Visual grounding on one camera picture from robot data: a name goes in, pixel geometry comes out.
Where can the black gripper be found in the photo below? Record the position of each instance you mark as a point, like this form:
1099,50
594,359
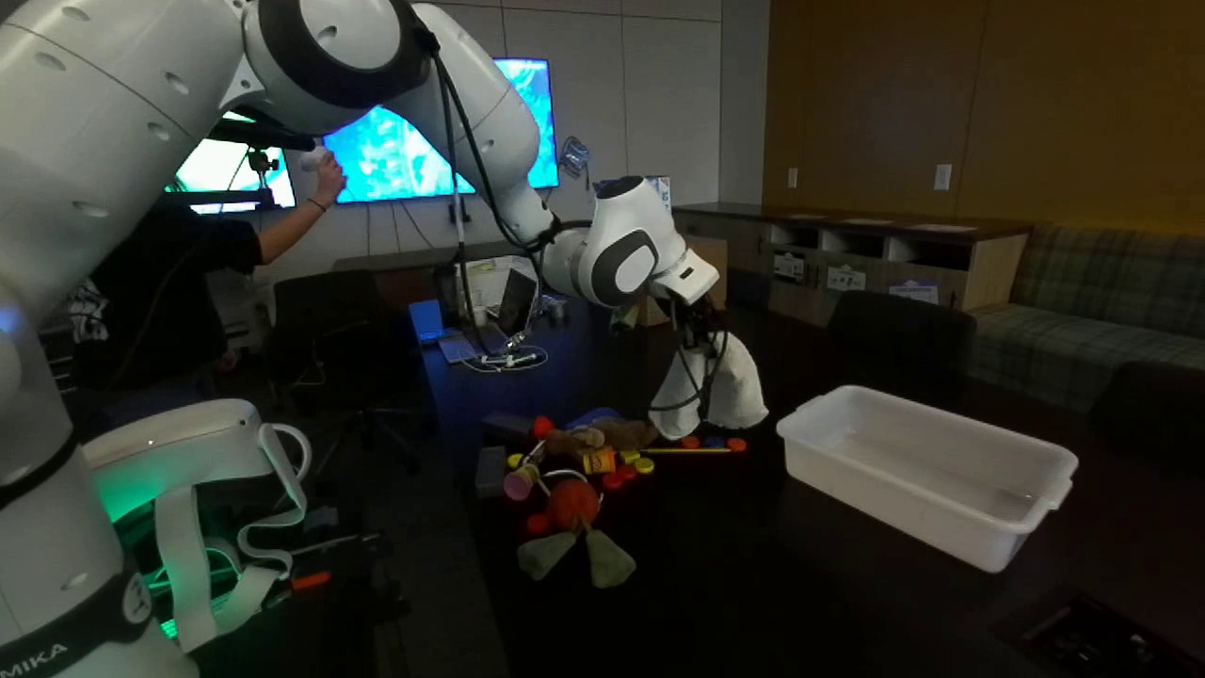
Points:
698,330

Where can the blue foam block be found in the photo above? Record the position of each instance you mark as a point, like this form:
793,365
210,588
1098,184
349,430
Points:
596,418

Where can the yellow cylinder toy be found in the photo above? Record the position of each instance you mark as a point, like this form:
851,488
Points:
599,460

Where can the small red ball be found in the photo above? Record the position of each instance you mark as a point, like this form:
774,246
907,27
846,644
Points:
545,426

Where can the orange plush toy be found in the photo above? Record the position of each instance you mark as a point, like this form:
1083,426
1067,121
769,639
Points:
572,504

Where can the dark gray foam block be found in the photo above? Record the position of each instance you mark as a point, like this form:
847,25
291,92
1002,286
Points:
508,425

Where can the green plush toy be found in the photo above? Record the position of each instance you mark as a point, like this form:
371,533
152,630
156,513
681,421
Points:
579,558

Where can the light gray foam block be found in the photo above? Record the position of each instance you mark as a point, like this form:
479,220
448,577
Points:
491,474

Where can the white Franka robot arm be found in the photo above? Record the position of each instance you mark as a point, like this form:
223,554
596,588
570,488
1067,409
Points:
114,127

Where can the white plastic container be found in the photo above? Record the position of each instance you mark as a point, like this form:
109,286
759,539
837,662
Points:
926,474

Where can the dark ottoman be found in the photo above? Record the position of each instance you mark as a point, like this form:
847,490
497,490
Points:
906,332
1153,402

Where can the wooden shelf unit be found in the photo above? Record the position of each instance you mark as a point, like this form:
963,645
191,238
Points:
879,257

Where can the blue chair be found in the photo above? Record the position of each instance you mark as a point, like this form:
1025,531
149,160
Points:
427,321

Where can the black office chair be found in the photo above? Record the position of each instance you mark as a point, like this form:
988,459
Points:
341,342

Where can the green plaid sofa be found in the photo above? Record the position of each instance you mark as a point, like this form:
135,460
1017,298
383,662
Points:
1104,313

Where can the wide desk monitor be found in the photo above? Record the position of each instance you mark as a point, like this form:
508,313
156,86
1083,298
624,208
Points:
231,175

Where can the person in dark shirt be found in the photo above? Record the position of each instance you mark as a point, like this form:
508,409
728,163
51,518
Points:
164,287

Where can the white wall outlet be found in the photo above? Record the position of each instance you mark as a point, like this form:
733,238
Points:
793,179
943,179

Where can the large wall monitor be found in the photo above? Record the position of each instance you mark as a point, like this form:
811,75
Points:
390,163

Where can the black camera on tripod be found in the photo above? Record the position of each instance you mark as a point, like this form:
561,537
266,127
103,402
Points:
269,134

